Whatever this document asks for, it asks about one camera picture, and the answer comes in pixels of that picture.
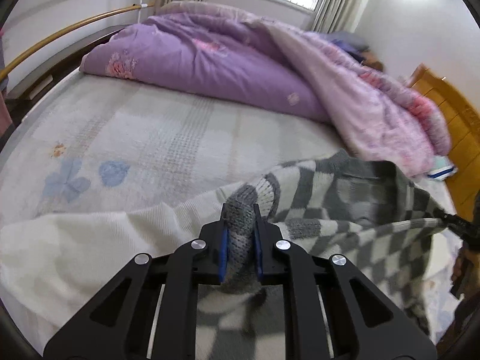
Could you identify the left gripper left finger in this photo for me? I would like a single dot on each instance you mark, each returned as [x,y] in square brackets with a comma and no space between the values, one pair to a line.
[147,310]

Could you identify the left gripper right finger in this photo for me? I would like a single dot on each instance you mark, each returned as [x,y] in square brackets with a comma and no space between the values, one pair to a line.
[331,309]

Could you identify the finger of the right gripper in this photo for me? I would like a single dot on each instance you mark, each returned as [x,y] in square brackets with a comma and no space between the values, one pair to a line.
[467,231]

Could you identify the grey white checkered cardigan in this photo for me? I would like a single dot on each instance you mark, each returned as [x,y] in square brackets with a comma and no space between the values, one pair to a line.
[368,211]

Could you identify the white button jacket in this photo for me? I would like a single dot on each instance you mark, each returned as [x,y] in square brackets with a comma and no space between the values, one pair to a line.
[52,265]

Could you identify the blue striped pillow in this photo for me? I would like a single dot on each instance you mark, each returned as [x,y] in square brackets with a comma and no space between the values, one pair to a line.
[442,168]

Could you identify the wooden bed headboard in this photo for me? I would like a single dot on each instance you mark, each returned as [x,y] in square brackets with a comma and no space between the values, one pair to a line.
[463,125]

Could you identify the brown chair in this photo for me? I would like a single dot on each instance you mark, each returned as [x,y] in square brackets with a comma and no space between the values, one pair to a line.
[370,60]

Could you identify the blue grey bedding pile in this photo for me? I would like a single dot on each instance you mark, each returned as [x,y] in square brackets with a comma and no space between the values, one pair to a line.
[351,43]

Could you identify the pink towel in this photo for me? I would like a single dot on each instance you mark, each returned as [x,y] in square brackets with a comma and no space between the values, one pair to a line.
[5,118]

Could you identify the purple floral quilt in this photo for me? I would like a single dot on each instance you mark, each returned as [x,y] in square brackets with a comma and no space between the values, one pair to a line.
[231,54]

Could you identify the lower wooden rail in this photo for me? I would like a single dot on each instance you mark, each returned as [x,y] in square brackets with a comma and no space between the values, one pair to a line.
[64,31]

